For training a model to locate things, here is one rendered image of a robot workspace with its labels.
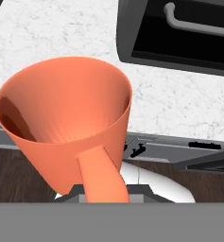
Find grey cupboard door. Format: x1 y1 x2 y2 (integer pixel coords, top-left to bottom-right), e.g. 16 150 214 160
173 148 224 173

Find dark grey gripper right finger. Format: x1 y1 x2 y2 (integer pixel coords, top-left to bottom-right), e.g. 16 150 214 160
125 184 176 203

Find dark grey toaster oven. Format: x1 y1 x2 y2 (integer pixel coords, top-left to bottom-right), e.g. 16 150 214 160
115 0 224 78

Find black drawer handle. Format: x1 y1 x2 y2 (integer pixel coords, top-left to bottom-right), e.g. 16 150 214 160
187 141 223 150
129 143 146 159

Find white rounded object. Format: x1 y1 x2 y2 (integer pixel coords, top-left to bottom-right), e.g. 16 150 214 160
119 161 197 203

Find grey toaster oven handle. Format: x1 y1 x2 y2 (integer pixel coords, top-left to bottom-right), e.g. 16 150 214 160
163 2 224 39

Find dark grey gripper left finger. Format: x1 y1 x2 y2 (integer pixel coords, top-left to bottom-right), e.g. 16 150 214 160
54 183 88 203

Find orange cup with handle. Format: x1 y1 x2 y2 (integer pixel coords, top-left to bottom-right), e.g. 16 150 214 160
0 56 133 203

